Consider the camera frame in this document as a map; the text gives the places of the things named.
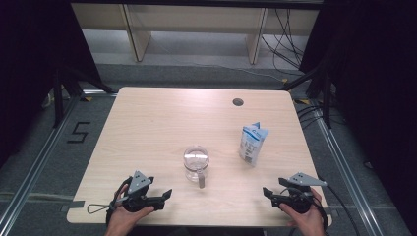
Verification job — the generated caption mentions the thin black cable loop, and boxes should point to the thin black cable loop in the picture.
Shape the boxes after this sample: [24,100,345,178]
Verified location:
[86,203,116,215]

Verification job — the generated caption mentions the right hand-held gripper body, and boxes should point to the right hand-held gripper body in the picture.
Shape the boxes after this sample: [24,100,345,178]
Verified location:
[270,171,328,214]

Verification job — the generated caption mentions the aluminium floor rail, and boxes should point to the aluminium floor rail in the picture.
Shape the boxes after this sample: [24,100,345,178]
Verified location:
[0,94,82,228]
[315,107,386,236]

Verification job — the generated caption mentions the person's right hand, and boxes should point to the person's right hand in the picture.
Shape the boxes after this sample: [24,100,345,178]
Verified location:
[278,188,327,236]

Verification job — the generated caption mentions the light wooden shelf unit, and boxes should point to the light wooden shelf unit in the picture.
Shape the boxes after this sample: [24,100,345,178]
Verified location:
[71,3,321,65]

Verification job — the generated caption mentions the black metal stand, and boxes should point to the black metal stand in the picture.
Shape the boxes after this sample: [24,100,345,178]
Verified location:
[52,66,116,130]
[278,65,332,130]

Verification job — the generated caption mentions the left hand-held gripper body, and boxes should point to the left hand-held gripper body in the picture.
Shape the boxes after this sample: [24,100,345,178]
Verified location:
[120,169,165,213]

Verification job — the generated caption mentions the person's left hand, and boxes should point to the person's left hand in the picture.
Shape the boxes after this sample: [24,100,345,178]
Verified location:
[104,184,155,236]

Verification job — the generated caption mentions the black curtain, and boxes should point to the black curtain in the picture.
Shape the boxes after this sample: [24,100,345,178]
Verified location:
[298,0,417,230]
[0,0,103,168]

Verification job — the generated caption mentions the clear jar with taupe handle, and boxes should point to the clear jar with taupe handle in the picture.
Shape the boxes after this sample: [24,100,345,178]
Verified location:
[182,146,210,190]

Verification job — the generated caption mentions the bundle of black cables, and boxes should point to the bundle of black cables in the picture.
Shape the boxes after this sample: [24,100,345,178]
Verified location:
[261,8,307,71]

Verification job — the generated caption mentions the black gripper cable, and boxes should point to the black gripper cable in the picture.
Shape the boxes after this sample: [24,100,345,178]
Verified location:
[318,178,362,236]

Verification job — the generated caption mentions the black floor cables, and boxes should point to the black floor cables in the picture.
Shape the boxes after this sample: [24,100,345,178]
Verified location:
[295,103,347,130]

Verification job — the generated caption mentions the grey tape strip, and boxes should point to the grey tape strip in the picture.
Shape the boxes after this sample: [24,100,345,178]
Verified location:
[59,200,86,213]

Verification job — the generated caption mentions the white and blue bag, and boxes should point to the white and blue bag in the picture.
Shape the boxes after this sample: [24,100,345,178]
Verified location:
[238,121,269,167]

